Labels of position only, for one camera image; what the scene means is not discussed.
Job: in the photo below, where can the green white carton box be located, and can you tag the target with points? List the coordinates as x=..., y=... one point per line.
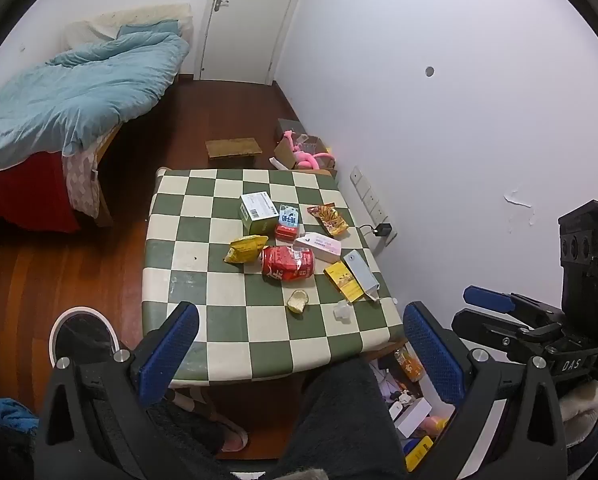
x=256, y=207

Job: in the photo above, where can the red soda can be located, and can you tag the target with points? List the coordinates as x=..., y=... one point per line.
x=286, y=264

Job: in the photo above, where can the clear plastic piece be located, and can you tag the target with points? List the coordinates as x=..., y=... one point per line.
x=341, y=310

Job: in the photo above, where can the orange bottle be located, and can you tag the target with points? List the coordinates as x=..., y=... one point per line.
x=410, y=365

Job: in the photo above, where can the yellow snack bag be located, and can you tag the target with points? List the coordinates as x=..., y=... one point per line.
x=244, y=249

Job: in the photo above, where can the black charger plug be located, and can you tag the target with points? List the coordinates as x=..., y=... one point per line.
x=382, y=230

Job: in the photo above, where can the yellow black box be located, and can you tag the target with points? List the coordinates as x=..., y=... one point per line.
x=419, y=452

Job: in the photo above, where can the brown cardboard box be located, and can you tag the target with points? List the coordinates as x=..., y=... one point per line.
x=285, y=152

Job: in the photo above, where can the orange striped snack packet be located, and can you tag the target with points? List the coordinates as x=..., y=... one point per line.
x=331, y=221

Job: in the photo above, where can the white door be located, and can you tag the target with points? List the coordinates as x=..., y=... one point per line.
x=249, y=20

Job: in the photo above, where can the pink white box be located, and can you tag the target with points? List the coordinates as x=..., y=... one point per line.
x=319, y=246

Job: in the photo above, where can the white round trash bin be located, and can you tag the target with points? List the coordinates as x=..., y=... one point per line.
x=84, y=340

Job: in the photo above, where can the white flat box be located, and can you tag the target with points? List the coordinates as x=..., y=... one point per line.
x=411, y=417

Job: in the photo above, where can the light blue box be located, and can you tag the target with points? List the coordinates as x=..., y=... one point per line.
x=359, y=272

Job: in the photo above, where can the pink plush toy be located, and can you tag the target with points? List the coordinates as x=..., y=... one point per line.
x=306, y=157

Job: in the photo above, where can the blue white packet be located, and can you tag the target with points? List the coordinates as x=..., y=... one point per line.
x=289, y=217

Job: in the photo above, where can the light blue blanket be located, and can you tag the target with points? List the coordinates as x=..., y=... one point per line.
x=69, y=90

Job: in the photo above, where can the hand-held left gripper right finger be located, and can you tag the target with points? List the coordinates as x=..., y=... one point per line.
x=431, y=355

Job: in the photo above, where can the blue jacket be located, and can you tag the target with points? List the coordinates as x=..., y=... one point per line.
x=9, y=415

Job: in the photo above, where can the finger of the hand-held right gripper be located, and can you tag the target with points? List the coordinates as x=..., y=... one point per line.
x=486, y=298
x=489, y=327

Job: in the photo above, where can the green white checkered table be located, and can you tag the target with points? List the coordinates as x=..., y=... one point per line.
x=204, y=220

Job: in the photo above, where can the person's right forearm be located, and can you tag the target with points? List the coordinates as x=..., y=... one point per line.
x=581, y=412

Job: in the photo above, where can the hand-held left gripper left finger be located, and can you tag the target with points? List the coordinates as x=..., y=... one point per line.
x=171, y=347

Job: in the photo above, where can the white pillow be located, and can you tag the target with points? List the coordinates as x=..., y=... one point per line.
x=144, y=15

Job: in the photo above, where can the person's dark grey trousers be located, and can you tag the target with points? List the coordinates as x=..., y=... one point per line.
x=339, y=410

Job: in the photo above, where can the crumpled beige wrapper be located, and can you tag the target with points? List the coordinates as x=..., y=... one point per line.
x=297, y=301

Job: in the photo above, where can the small red packet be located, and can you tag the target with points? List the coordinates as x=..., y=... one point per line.
x=285, y=233

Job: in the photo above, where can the red bed sheet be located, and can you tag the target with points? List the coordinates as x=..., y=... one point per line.
x=24, y=190

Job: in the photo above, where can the white wall socket strip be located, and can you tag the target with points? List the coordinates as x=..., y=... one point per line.
x=371, y=205

